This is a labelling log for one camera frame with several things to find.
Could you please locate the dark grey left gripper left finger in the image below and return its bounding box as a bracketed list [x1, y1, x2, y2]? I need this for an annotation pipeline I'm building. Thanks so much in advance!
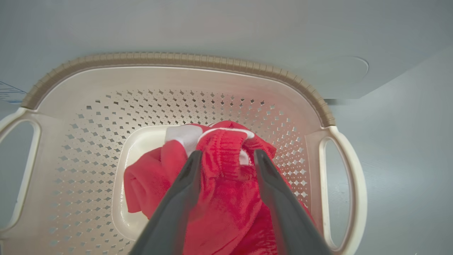
[129, 150, 203, 255]

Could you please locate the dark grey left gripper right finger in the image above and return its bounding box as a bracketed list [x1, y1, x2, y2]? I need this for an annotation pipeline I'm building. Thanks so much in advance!
[254, 149, 333, 255]

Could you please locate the blue energy label sticker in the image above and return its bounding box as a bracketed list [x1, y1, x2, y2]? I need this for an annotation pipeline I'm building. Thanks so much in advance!
[0, 81, 27, 104]

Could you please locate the white front-load washing machine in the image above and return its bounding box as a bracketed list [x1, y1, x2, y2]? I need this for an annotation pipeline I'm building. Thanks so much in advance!
[0, 0, 453, 104]

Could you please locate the beige perforated laundry basket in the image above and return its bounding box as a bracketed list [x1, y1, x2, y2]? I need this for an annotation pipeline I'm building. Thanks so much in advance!
[0, 52, 368, 255]

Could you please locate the red garment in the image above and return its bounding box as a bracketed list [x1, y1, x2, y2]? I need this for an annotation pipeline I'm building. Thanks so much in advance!
[123, 120, 316, 255]

